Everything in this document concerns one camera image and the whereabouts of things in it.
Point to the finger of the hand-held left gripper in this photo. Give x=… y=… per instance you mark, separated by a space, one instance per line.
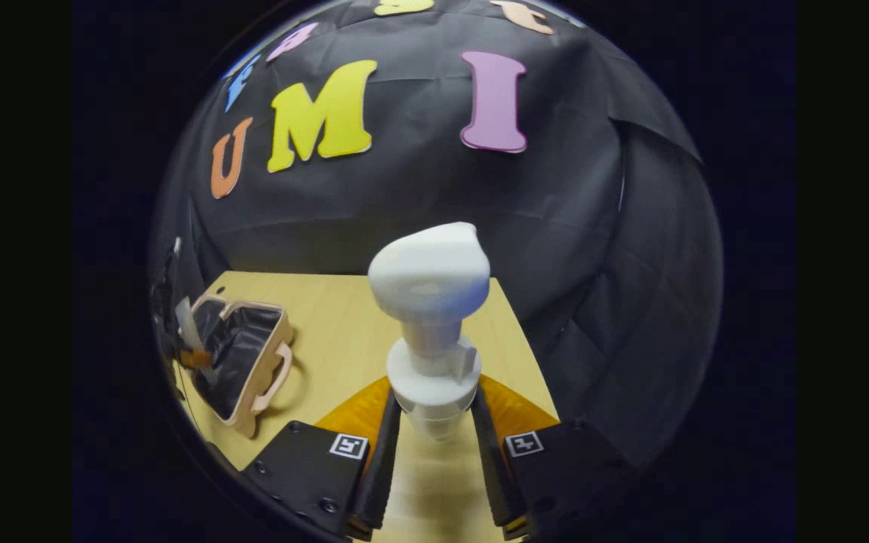
x=197 y=359

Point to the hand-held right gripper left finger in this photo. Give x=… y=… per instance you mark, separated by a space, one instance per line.
x=378 y=467

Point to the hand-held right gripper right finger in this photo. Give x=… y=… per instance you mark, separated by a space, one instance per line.
x=491 y=467

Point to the small beige suitcase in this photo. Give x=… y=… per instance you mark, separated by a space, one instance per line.
x=242 y=354

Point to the white pump bottle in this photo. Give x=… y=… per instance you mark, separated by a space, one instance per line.
x=431 y=286

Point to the black backdrop cloth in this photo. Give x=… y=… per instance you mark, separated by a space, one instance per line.
x=555 y=226

